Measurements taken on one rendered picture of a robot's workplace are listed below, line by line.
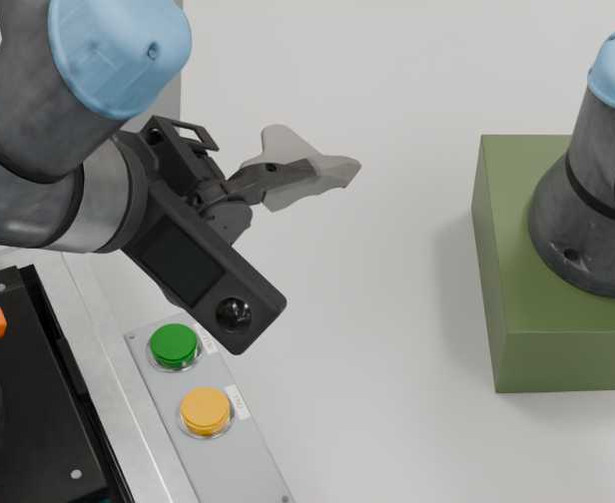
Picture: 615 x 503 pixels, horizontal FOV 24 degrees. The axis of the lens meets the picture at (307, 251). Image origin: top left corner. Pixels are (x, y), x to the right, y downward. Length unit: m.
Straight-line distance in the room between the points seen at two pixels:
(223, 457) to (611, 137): 0.40
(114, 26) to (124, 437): 0.53
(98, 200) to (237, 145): 0.66
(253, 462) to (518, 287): 0.29
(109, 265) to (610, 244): 0.48
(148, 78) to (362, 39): 0.88
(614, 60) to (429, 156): 0.39
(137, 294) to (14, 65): 0.65
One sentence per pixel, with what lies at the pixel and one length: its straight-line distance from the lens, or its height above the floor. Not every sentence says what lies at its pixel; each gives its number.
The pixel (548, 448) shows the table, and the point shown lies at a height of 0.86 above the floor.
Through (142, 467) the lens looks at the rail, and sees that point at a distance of 1.18.
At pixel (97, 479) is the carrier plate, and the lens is 1.17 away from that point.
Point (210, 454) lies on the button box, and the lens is 1.18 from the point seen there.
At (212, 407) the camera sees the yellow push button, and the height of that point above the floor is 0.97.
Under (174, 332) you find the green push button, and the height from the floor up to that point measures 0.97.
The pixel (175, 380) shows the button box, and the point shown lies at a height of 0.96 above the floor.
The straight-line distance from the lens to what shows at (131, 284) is 1.40.
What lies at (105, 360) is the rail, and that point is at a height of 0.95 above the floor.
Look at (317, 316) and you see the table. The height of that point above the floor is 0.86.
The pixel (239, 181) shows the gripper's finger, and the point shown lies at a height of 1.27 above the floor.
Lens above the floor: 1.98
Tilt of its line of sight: 52 degrees down
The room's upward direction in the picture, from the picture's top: straight up
